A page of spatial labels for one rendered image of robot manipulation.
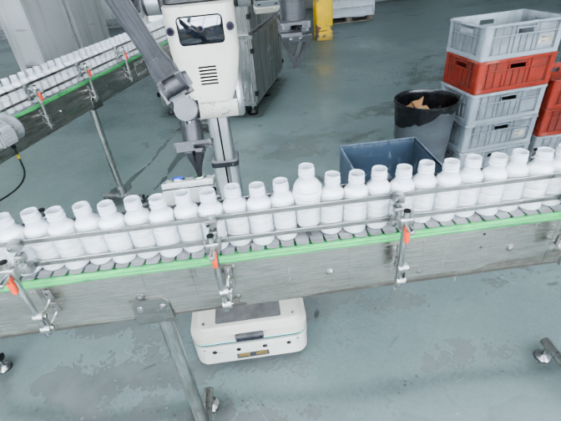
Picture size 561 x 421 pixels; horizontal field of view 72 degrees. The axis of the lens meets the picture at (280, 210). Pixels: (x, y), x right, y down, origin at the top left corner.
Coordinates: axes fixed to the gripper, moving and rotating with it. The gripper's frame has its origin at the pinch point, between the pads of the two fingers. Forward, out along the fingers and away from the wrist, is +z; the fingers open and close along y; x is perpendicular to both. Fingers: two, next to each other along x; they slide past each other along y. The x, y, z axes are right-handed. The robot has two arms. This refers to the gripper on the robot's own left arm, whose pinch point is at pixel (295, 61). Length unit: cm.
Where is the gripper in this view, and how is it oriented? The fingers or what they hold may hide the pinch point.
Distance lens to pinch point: 98.8
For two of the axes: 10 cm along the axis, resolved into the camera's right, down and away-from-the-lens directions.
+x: -9.9, 1.2, -0.4
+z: 0.8, 8.3, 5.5
